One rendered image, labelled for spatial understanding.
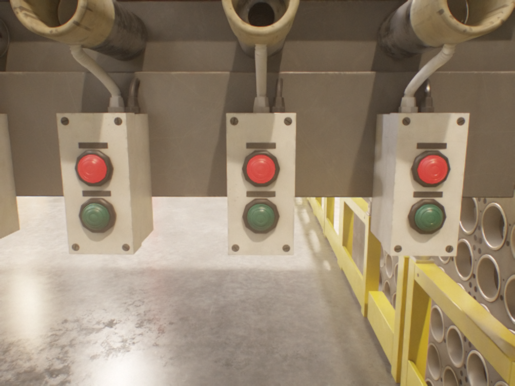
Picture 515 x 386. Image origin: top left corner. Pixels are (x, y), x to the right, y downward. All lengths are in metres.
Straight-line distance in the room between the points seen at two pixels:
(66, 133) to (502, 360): 0.71
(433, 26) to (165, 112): 0.31
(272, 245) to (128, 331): 1.24
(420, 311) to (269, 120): 0.87
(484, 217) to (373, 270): 1.12
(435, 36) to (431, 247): 0.21
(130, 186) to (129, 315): 1.32
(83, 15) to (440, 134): 0.34
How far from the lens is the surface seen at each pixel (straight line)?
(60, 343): 1.66
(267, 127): 0.43
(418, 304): 1.20
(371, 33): 0.57
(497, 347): 0.83
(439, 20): 0.40
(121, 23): 0.49
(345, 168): 0.54
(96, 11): 0.42
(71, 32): 0.40
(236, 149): 0.44
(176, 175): 0.54
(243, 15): 0.45
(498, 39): 0.63
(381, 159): 0.51
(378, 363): 1.47
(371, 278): 1.67
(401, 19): 0.49
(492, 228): 2.68
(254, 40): 0.39
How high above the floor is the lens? 0.77
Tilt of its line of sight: 11 degrees down
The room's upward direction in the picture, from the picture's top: straight up
